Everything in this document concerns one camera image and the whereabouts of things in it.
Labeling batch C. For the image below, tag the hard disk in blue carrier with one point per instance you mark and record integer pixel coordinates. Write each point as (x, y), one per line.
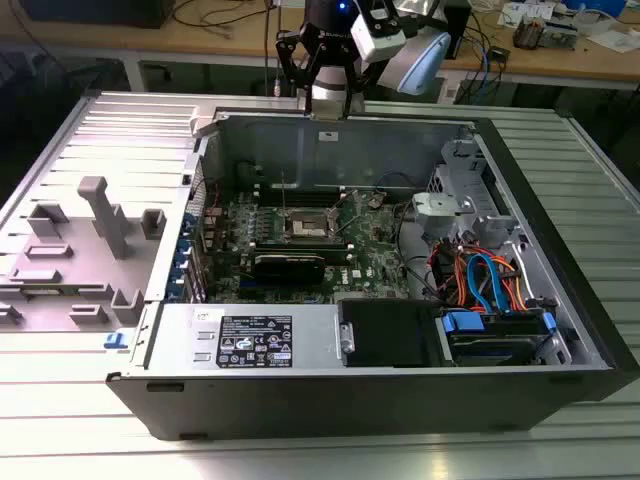
(500, 345)

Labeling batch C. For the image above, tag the small black box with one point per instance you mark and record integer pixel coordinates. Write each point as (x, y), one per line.
(499, 54)

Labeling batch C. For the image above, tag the grey desk device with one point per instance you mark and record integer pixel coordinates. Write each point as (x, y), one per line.
(560, 37)

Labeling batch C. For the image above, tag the white paper sheet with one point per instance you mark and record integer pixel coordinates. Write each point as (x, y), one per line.
(617, 41)

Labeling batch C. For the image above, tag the black graphics card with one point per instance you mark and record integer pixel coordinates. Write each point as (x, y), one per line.
(287, 270)

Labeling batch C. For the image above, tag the round coin battery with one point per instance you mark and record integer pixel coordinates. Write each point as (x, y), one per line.
(376, 201)

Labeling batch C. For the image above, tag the silver power supply unit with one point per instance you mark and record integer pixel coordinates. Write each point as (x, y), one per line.
(175, 340)

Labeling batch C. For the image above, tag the silver metal bracket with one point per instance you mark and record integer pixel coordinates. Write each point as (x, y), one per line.
(437, 206)

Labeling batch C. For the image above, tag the black tower box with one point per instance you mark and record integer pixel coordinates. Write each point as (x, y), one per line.
(461, 30)

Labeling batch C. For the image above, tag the CPU socket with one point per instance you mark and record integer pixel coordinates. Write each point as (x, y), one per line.
(310, 225)

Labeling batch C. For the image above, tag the white plastic case latch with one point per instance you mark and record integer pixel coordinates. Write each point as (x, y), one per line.
(202, 122)

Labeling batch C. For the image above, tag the open black PC case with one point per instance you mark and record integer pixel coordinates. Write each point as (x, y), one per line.
(350, 405)

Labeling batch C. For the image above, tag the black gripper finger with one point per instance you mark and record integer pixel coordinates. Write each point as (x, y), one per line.
(357, 75)
(286, 42)

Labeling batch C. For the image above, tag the black monitor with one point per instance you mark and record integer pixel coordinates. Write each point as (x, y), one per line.
(100, 12)

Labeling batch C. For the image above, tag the copper coil cooler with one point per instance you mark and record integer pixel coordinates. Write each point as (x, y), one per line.
(529, 35)

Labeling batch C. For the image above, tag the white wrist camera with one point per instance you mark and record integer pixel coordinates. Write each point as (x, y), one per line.
(380, 40)

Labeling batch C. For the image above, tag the white printed card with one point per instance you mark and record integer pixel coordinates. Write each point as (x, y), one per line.
(511, 14)

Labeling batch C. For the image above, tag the small blue plastic clip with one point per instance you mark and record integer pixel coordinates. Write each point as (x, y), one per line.
(114, 341)

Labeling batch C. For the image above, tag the wooden desk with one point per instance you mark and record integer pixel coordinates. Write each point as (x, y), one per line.
(550, 65)

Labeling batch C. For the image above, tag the blue slot retainer clip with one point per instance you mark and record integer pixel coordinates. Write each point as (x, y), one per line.
(175, 292)
(184, 247)
(179, 271)
(188, 224)

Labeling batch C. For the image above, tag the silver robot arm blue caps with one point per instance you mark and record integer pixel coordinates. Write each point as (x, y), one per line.
(425, 65)

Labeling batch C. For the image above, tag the metal locking lever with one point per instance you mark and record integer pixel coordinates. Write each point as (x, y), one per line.
(284, 190)

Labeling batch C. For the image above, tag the grey parts rack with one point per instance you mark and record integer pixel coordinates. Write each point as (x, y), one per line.
(75, 270)

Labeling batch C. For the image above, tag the green motherboard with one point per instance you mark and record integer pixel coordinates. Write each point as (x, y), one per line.
(370, 260)

